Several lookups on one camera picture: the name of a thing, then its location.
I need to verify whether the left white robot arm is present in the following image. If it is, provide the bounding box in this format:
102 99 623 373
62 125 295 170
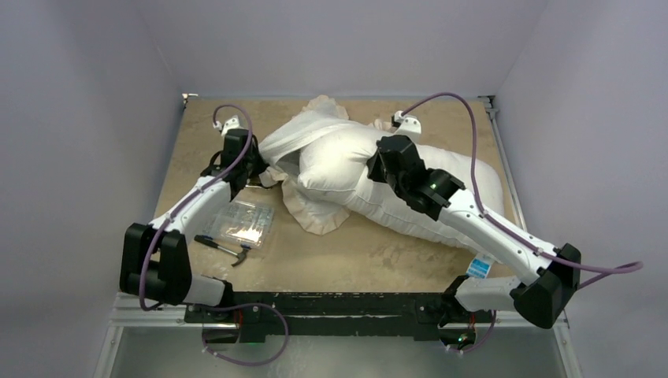
119 128 267 322

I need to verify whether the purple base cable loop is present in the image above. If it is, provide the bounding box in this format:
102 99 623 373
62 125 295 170
202 303 291 367

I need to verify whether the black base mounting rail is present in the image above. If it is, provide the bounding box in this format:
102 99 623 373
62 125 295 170
184 291 492 343

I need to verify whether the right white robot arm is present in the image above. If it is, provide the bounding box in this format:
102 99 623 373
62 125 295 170
367 135 581 329

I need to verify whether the black claw hammer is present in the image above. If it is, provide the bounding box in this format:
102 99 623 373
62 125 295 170
194 235 252 267

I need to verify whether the clear plastic organizer box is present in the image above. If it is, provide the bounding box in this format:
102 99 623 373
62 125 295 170
201 200 275 249

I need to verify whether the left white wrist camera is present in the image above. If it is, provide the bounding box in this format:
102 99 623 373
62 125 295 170
213 115 242 138

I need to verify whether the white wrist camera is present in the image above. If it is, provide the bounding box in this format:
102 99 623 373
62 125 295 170
391 111 421 142
213 115 242 138

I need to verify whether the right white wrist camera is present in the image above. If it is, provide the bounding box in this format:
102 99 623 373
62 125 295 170
391 111 421 142

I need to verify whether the white pillow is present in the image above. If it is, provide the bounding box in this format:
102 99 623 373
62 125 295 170
296 128 505 252

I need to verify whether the grey cream ruffled pillowcase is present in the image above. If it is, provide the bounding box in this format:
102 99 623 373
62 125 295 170
260 95 394 235

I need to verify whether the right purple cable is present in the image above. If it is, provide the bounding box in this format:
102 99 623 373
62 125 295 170
399 92 644 291

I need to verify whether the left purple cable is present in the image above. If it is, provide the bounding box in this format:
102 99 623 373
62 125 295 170
137 104 254 313

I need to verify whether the blue pillow label tag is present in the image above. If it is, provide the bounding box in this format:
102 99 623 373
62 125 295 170
466 254 495 279

